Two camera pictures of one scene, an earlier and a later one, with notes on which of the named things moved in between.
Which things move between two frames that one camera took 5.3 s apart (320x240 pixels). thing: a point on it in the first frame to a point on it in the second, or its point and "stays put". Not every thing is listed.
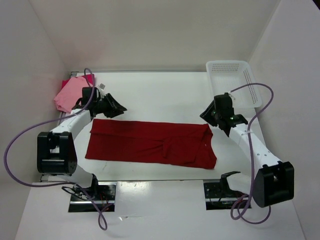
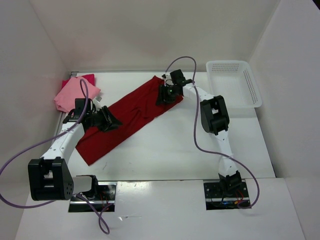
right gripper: [205, 115] to [166, 100]
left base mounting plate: [103, 194] stays put
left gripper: [115, 109] to [110, 123]
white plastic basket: [225, 76] stays put
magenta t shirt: [90, 77] stays put
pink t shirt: [70, 93] stays put
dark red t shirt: [188, 144] to [132, 111]
